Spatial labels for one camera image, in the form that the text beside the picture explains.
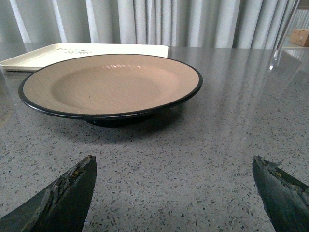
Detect cardboard box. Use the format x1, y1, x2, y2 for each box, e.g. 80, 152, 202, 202
289, 29, 309, 47

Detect tan plate with black rim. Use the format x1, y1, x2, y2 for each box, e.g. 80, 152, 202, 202
19, 54, 203, 127

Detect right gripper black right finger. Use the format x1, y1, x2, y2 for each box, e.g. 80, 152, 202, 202
252, 156, 309, 232

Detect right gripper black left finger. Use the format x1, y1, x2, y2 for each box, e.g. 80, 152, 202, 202
0, 156, 97, 232

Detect grey pleated curtain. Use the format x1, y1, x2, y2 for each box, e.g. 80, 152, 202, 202
0, 0, 296, 49

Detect cream bear-print serving tray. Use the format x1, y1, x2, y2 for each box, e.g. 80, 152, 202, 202
0, 43, 169, 72

